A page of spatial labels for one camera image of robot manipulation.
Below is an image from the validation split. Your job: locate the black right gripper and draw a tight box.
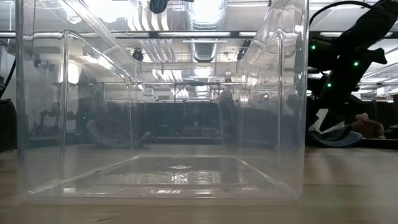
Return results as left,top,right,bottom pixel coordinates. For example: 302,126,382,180
312,48,389,140

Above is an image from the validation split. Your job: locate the slate blue baseball cap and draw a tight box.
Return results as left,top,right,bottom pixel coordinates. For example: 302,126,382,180
306,126,364,149

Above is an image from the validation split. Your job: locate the person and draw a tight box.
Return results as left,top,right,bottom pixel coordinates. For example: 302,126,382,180
351,112,386,140

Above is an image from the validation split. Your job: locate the clear plastic storage bin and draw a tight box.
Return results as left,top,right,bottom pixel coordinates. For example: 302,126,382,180
216,88,307,149
14,0,310,202

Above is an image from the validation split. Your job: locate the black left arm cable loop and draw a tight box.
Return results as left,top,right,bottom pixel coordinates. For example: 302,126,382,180
0,58,17,99

